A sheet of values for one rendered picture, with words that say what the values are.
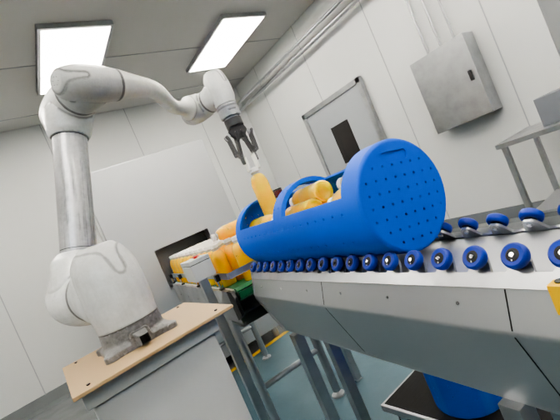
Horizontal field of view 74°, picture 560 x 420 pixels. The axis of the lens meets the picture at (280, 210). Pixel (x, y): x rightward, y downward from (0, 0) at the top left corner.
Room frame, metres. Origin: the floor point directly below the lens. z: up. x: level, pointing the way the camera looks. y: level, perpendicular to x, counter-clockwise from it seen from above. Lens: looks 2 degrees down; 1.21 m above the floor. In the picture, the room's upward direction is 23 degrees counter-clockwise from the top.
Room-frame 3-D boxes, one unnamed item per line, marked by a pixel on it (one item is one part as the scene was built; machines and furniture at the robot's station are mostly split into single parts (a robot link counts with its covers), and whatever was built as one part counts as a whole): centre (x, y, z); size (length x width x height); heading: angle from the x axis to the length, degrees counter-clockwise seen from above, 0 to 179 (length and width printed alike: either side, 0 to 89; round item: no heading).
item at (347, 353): (2.23, -0.03, 0.55); 0.04 x 0.04 x 1.10; 27
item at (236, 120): (1.58, 0.03, 1.54); 0.08 x 0.07 x 0.09; 117
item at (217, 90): (1.58, 0.04, 1.73); 0.13 x 0.11 x 0.16; 52
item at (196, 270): (1.78, 0.47, 1.05); 0.20 x 0.10 x 0.10; 27
